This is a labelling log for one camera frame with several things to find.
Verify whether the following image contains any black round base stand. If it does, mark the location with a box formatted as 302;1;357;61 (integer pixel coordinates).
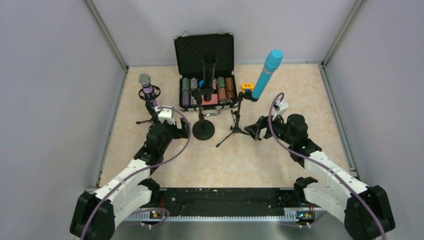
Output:
192;87;215;141

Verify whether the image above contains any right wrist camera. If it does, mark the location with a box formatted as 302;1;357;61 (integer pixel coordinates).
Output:
272;98;289;121

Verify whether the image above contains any black tripod stand with clip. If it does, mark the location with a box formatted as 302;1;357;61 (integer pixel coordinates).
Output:
215;91;257;148

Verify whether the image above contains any purple cable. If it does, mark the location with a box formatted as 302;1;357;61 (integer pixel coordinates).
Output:
79;105;192;240
268;92;388;240

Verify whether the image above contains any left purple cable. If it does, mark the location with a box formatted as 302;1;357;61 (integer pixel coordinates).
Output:
79;105;192;240

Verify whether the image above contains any black poker chip case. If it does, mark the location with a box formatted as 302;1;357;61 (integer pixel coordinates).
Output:
173;32;238;112

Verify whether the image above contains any blue microphone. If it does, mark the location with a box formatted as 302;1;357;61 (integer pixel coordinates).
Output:
251;49;284;101

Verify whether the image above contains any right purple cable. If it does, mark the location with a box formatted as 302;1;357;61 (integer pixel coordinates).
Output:
268;92;388;240

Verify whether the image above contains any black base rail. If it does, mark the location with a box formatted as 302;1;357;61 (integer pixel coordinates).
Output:
81;187;352;223

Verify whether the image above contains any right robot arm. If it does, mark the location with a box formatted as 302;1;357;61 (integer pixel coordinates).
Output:
244;114;396;240

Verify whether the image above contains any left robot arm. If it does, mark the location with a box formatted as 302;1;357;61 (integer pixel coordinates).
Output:
69;116;191;240

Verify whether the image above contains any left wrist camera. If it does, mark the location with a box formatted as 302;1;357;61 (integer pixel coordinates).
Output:
154;106;176;125

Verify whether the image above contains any black shock mount tripod stand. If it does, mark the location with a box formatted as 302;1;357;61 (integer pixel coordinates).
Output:
135;84;161;125

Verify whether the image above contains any purple glitter microphone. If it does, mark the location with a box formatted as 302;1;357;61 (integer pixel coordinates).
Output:
138;73;161;115

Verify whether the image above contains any black microphone orange tip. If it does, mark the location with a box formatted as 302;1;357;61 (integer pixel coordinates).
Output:
201;48;218;102

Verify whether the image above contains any yellow and blue toy block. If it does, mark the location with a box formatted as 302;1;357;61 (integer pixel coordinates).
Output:
241;82;255;93

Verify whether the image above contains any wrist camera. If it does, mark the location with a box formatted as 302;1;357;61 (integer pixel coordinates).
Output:
154;106;176;125
272;98;289;121

